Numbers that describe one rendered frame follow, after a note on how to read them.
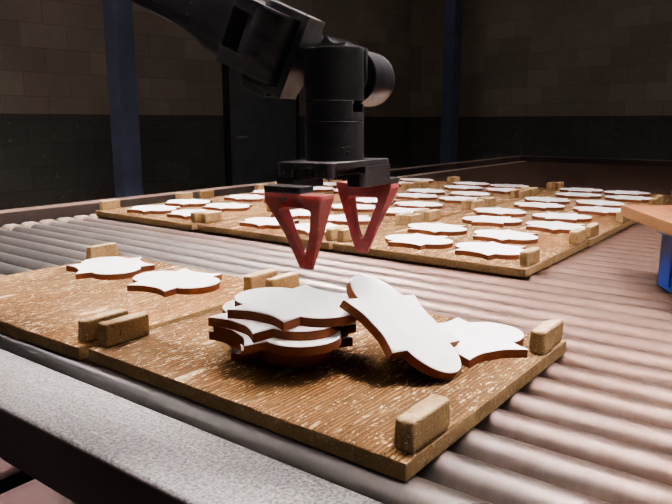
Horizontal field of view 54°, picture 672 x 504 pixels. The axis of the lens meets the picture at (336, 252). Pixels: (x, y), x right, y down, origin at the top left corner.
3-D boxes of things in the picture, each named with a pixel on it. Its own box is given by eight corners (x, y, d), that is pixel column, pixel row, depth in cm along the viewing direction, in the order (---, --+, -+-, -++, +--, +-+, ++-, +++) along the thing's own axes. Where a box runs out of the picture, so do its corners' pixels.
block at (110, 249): (91, 261, 117) (90, 247, 117) (85, 260, 118) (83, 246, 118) (119, 256, 122) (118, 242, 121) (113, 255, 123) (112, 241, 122)
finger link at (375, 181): (400, 252, 70) (401, 162, 68) (364, 264, 64) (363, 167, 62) (347, 245, 73) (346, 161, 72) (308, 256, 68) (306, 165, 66)
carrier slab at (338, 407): (405, 483, 48) (406, 463, 48) (88, 361, 73) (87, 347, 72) (566, 353, 75) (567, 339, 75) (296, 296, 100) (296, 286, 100)
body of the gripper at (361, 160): (390, 176, 66) (390, 101, 65) (332, 184, 58) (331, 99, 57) (337, 174, 70) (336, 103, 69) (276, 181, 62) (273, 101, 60)
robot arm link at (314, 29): (231, 81, 65) (260, -5, 62) (285, 87, 75) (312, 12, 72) (333, 132, 62) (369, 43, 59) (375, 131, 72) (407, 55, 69)
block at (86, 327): (86, 345, 73) (84, 321, 73) (76, 341, 74) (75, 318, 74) (131, 331, 78) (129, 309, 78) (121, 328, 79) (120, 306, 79)
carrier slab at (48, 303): (79, 361, 73) (77, 347, 72) (-84, 302, 96) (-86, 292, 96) (284, 295, 100) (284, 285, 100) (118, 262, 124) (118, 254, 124)
